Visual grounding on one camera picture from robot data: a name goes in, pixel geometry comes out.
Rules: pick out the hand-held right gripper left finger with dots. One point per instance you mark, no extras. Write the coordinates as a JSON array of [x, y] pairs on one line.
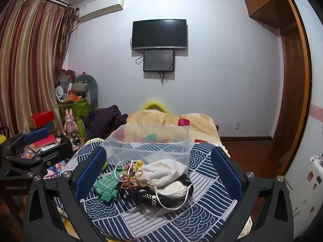
[[90, 172]]

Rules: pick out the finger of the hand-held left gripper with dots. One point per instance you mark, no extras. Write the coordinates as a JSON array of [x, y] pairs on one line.
[[35, 135], [56, 150]]

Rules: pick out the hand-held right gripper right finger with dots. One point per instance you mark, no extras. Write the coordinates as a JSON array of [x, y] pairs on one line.
[[226, 172]]

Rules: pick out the black studded belt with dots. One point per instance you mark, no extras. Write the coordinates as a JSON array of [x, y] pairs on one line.
[[137, 198]]

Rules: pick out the white face mask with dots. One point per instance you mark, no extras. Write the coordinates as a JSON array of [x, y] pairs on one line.
[[174, 190]]

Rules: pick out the white cloth pouch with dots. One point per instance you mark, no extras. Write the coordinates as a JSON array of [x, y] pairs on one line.
[[161, 172]]

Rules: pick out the clear plastic box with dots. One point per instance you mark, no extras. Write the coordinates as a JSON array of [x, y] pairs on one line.
[[149, 143]]

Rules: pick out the red soft item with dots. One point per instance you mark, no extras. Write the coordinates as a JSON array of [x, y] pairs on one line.
[[199, 141]]

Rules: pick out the yellow soft toy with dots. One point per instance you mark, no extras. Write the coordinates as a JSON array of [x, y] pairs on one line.
[[137, 165]]

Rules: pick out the pink soft item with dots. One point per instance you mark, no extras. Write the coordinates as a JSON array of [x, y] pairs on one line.
[[183, 122]]

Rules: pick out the pink book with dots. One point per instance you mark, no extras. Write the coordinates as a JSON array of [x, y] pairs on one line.
[[45, 141]]

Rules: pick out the red box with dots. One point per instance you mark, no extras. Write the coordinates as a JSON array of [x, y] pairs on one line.
[[41, 119]]

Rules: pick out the cartoon printed cloth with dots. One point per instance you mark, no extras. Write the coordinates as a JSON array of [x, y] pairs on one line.
[[56, 169]]

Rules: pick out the pink rabbit toy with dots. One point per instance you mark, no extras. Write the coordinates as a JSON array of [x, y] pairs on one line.
[[69, 124]]

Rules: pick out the green cylinder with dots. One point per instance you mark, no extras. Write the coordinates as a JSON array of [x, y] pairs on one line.
[[80, 129]]

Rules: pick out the green cardboard box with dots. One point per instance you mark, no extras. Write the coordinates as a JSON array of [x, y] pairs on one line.
[[78, 109]]

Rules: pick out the small white fan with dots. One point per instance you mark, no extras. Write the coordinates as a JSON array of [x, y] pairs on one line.
[[59, 92]]

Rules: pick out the dark purple clothing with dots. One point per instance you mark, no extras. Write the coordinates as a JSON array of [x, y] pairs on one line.
[[104, 122]]

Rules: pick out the blue wave-pattern cloth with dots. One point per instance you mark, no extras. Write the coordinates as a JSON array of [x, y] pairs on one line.
[[201, 219]]

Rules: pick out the orange box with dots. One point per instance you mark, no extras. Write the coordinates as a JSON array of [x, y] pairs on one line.
[[73, 97]]

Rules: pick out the clear plastic wrapper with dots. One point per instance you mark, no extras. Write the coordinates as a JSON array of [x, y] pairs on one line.
[[150, 210]]

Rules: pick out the grey long plush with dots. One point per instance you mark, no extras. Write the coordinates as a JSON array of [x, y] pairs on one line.
[[92, 88]]

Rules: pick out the striped brown curtain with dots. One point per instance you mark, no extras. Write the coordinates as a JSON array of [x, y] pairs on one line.
[[30, 63]]

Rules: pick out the white cabinet with stickers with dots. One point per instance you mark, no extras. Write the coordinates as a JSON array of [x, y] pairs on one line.
[[306, 194]]

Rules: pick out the beige blanket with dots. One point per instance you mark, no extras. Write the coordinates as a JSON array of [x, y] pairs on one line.
[[156, 121]]

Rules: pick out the yellow fluffy plush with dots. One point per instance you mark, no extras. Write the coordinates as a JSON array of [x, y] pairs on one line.
[[152, 105]]

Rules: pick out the brown wooden wardrobe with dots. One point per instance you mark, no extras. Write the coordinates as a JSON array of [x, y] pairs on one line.
[[292, 80]]

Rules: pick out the small black monitor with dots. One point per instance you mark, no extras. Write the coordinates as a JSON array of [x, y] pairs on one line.
[[159, 61]]

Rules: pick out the white air conditioner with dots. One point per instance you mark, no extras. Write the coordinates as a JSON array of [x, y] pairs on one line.
[[101, 9]]

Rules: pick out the black wall television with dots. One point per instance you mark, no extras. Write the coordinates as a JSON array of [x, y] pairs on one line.
[[159, 34]]

